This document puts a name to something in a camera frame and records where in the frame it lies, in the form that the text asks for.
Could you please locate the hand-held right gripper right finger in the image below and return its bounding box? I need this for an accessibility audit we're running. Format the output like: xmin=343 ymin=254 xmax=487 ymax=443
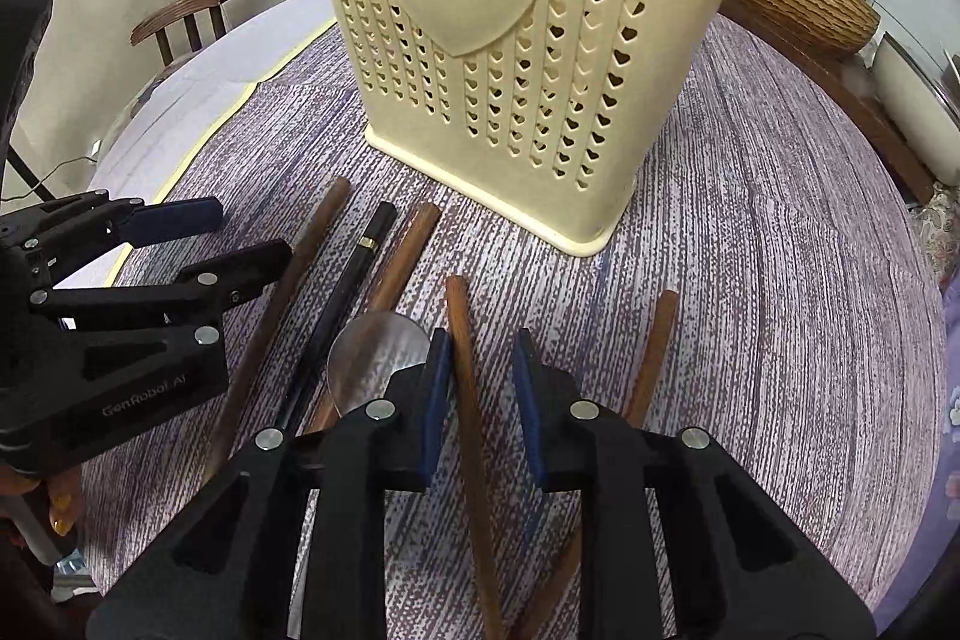
xmin=512 ymin=329 xmax=878 ymax=640

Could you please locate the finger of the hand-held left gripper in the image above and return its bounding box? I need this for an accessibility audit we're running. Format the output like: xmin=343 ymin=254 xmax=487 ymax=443
xmin=0 ymin=190 xmax=224 ymax=266
xmin=34 ymin=240 xmax=293 ymax=319

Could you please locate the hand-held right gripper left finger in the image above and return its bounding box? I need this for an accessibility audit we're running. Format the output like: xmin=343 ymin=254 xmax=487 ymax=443
xmin=86 ymin=326 xmax=455 ymax=640

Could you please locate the brown wooden chopstick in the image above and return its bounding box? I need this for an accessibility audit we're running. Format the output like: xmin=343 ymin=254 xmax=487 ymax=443
xmin=514 ymin=289 xmax=681 ymax=640
xmin=199 ymin=175 xmax=353 ymax=487
xmin=445 ymin=275 xmax=507 ymax=640
xmin=304 ymin=203 xmax=443 ymax=437

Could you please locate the metal spoon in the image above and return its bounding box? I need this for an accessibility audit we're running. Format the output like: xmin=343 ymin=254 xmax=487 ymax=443
xmin=328 ymin=312 xmax=434 ymax=420

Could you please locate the black chopstick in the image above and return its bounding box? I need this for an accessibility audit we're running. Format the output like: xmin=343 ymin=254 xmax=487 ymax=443
xmin=271 ymin=201 xmax=398 ymax=432

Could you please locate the person's left hand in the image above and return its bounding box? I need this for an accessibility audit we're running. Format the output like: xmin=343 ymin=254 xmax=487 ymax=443
xmin=0 ymin=460 xmax=85 ymax=540

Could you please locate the white tablecloth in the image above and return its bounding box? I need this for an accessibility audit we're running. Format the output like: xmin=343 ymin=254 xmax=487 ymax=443
xmin=90 ymin=0 xmax=342 ymax=184

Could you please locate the wooden chair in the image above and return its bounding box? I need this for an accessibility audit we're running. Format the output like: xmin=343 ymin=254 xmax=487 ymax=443
xmin=129 ymin=0 xmax=237 ymax=67

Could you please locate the purple striped tablecloth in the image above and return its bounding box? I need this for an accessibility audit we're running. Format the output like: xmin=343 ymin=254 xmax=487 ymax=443
xmin=79 ymin=0 xmax=947 ymax=640

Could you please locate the white pan with handle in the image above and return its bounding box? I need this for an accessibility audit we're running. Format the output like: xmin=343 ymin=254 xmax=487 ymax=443
xmin=870 ymin=31 xmax=960 ymax=187

